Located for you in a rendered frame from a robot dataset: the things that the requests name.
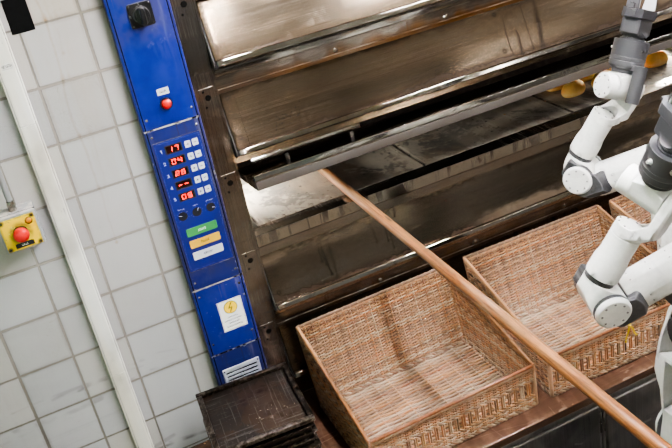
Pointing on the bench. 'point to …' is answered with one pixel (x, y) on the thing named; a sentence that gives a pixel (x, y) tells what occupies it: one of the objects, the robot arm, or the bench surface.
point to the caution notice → (232, 313)
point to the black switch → (140, 12)
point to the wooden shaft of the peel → (508, 322)
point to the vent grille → (242, 369)
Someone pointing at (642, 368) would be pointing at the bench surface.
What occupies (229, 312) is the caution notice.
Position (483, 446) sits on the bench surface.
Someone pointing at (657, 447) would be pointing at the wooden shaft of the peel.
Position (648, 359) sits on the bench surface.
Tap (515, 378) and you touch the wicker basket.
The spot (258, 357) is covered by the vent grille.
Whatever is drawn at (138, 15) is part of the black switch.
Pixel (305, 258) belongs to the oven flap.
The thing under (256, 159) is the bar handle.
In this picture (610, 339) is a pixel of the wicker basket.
